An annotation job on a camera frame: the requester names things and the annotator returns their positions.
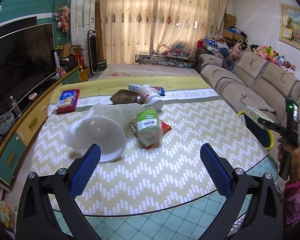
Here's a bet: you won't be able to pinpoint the white cardboard box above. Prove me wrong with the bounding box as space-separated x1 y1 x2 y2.
245 106 273 125

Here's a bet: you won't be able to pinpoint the round white plastic lid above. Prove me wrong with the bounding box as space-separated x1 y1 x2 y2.
72 116 126 163

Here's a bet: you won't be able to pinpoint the red snack wrapper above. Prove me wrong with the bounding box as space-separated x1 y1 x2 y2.
129 120 172 150

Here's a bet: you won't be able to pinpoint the green label glass jar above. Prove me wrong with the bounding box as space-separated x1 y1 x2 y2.
136 106 161 132

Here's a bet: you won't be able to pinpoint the brown plastic tray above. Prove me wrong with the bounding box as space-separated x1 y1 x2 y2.
110 89 138 105

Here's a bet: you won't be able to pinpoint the white supplement bottle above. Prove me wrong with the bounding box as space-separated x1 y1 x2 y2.
139 90 164 111

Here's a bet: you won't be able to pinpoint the pink sleeve forearm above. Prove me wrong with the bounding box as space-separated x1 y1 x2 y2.
283 180 300 232

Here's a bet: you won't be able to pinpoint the yellow rimmed trash bin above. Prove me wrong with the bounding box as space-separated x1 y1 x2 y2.
237 111 274 151

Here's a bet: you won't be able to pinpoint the person's right hand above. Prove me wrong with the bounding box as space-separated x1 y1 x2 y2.
277 137 300 184

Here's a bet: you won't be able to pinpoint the beige sofa with covers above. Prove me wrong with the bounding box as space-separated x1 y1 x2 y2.
195 51 300 133

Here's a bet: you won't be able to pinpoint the yellow green TV cabinet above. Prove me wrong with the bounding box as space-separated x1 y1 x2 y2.
0 67 80 191

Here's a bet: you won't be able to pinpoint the red tissue box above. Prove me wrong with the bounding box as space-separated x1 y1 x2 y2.
56 89 80 114

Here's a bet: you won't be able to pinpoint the patterned green tablecloth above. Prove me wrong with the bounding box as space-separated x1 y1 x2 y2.
29 76 281 240

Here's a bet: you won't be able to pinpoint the bookshelf with books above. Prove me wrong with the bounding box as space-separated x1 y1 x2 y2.
0 187 15 231

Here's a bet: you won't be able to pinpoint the clear water bottle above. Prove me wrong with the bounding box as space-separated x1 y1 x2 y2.
10 96 22 117

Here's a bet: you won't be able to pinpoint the glass ashtray bowl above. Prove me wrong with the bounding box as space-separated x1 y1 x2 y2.
0 112 15 136

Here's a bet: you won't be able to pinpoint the framed floral picture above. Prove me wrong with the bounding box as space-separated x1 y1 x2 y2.
279 3 300 50

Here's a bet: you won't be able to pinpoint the floral floor rug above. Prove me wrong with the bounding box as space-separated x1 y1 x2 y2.
98 64 200 80

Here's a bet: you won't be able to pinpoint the pile of plush toys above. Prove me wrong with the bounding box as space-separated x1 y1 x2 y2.
193 38 296 76

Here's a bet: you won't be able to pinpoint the stacked cardboard boxes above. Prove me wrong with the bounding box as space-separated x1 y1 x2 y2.
222 14 245 41

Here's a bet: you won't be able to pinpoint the low glass shelf with clutter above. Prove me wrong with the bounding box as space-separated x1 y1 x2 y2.
134 53 195 68

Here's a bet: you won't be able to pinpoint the large black television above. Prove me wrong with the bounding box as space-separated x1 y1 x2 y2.
0 23 55 116

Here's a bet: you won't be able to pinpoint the black tower fan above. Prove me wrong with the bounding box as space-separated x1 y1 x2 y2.
87 30 98 76

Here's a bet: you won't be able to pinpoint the white standing air conditioner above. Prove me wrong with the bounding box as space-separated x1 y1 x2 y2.
70 0 95 50

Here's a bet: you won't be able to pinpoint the beige embroidered curtains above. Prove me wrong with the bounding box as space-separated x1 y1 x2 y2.
96 0 229 64

